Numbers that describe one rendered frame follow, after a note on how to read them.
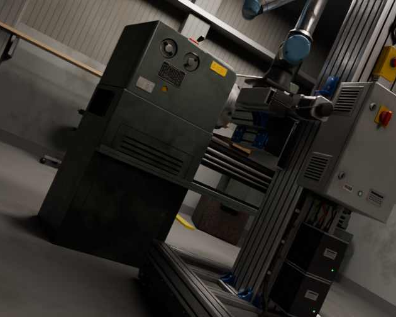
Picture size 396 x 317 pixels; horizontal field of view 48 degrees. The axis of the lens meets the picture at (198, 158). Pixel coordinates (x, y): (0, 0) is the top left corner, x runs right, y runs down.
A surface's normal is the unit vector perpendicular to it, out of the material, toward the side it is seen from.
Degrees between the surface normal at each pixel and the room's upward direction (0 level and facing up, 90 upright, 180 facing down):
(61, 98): 90
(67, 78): 90
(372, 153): 90
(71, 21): 90
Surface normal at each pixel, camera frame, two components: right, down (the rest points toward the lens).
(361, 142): 0.36, 0.15
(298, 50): -0.03, 0.11
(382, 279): -0.84, -0.39
